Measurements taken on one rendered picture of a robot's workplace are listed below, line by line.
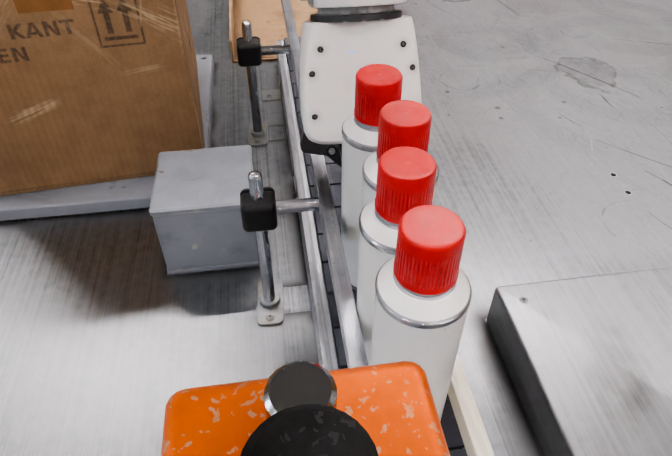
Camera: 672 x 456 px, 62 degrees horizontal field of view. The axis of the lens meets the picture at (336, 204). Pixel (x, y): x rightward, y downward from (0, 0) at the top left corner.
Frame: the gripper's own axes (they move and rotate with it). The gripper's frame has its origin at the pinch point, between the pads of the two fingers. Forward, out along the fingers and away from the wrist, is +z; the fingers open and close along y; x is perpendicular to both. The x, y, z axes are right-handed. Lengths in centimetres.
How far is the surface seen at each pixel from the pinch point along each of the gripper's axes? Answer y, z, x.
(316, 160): -3.9, -2.6, 1.6
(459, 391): 3.5, 9.3, -17.5
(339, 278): -3.9, 2.3, -12.1
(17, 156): -35.9, -1.6, 16.3
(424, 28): 23, -9, 59
